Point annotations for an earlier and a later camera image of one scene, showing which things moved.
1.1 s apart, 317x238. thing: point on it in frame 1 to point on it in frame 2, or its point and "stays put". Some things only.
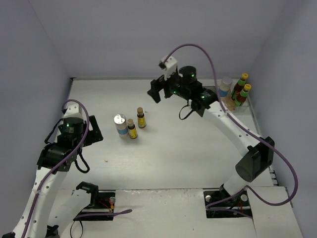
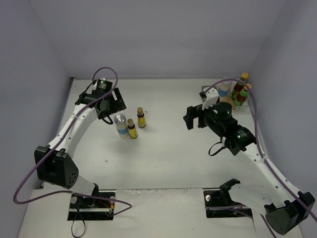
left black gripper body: x=93 y=132 to x=119 y=99
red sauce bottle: x=242 y=95 stays put
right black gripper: x=161 y=86 to x=196 y=117
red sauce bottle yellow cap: x=239 y=85 stays put
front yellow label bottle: x=132 y=129 stays put
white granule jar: x=120 y=120 stays put
